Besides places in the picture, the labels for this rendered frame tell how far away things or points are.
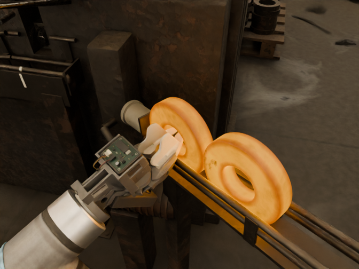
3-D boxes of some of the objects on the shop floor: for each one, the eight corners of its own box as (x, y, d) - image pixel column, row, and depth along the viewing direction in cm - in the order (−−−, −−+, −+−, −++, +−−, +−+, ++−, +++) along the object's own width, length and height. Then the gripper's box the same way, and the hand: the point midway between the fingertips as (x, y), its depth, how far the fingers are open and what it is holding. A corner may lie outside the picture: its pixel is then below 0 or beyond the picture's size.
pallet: (128, 40, 244) (121, -18, 214) (160, 6, 302) (157, -44, 272) (279, 60, 220) (295, -2, 190) (282, 18, 278) (294, -35, 248)
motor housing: (131, 243, 115) (108, 145, 79) (186, 256, 112) (189, 159, 75) (118, 276, 106) (86, 183, 70) (178, 292, 102) (177, 202, 66)
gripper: (88, 213, 43) (193, 118, 48) (61, 176, 48) (158, 94, 53) (113, 231, 50) (202, 147, 55) (86, 197, 54) (170, 123, 60)
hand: (179, 134), depth 56 cm, fingers closed
